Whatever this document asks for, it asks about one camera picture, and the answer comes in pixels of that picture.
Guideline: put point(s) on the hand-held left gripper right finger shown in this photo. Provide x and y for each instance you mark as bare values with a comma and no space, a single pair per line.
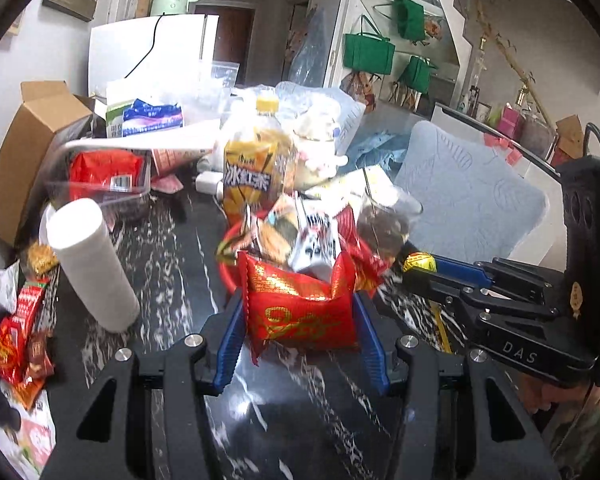
372,345

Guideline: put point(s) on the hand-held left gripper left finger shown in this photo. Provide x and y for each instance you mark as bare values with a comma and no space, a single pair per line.
227,345

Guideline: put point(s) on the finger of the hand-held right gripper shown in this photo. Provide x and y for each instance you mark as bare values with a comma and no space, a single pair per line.
480,300
460,266

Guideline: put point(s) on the round gold foil candy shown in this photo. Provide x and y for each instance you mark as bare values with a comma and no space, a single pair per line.
419,262

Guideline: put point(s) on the red plastic basket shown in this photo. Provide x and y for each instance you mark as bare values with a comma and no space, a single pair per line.
227,275

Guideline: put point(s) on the red gold printed snack packet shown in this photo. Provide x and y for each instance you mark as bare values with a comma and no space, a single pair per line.
300,310

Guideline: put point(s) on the red green snack packet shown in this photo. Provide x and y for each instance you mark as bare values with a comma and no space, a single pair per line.
230,250

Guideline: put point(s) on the white orange printed snack packet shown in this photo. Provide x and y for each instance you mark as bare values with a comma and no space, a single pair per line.
315,250

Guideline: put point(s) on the dark red snack packet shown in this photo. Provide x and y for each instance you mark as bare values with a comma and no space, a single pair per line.
349,230

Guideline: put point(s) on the person's right forearm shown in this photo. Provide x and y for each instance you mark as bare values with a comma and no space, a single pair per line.
580,435

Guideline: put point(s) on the person's right hand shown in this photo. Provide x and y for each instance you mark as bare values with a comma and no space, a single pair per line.
540,395

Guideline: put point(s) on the yellow stick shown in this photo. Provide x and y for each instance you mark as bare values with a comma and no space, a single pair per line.
441,327

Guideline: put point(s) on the blue leaf pattern cushion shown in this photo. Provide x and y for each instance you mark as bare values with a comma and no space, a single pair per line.
470,195

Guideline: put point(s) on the shiny red orange wrapper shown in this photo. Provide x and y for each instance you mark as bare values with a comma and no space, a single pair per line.
375,272

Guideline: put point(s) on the clear glass mug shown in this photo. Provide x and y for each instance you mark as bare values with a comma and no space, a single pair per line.
390,225

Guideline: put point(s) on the small brown cardboard carton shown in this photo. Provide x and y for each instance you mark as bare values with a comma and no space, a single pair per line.
570,135

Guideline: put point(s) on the white yellow dotted packet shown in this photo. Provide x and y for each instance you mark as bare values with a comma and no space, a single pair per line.
345,182

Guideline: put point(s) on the blue plastic bag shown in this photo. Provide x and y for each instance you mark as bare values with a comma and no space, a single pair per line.
377,150

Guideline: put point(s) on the pink gift boxes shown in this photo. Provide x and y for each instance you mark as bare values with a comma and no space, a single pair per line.
507,127

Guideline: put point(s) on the white paper towel roll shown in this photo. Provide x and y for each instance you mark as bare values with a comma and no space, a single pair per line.
95,270

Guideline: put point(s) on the white power adapter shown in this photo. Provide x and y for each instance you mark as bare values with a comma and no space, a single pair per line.
209,182

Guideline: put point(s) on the flat pink pad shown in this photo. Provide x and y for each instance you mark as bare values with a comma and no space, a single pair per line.
167,184

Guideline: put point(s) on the clear plastic container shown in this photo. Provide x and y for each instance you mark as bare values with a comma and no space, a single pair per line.
130,202

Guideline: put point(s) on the iced tea bottle yellow cap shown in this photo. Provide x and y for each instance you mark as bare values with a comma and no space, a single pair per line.
250,170

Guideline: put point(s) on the cream cartoon water bottle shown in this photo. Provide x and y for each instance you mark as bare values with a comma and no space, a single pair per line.
315,150

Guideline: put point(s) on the pink paper noodle cup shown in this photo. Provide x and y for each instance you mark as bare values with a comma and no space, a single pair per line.
175,160

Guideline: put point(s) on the clear plastic bag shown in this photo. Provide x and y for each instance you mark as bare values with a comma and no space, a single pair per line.
340,110

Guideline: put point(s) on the colourful printed hanging bag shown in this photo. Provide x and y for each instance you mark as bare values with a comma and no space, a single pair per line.
359,90

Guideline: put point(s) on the gold orange candy wrapper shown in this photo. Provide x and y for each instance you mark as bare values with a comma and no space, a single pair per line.
42,259

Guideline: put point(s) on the red orange snack wrappers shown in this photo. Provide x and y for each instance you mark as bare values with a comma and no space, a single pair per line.
15,340

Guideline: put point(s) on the red packet with barcode label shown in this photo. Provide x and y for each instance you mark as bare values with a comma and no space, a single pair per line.
105,170

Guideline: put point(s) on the white printed paper sheet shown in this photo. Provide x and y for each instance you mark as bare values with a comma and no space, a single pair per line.
30,440

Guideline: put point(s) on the large green tote bag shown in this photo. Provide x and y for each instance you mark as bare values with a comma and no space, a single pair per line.
369,52

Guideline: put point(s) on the crumpled clear wrapper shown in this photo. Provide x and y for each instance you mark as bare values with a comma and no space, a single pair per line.
2,285

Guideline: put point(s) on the blue tissue pack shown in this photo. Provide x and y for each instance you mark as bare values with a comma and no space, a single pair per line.
152,117

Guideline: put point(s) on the green white carton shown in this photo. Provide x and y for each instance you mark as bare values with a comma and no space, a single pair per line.
114,120

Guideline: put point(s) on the clear zip bag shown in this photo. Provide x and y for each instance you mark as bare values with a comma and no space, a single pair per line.
220,82

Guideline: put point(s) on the tall clear wrapped bundle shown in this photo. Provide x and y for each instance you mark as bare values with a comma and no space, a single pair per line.
310,50

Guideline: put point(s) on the open cardboard box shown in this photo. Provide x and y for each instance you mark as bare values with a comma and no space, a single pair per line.
25,160

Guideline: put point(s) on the dark wooden door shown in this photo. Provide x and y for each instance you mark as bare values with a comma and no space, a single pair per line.
230,35

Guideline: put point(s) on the white fridge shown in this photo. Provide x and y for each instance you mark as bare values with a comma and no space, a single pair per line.
130,45

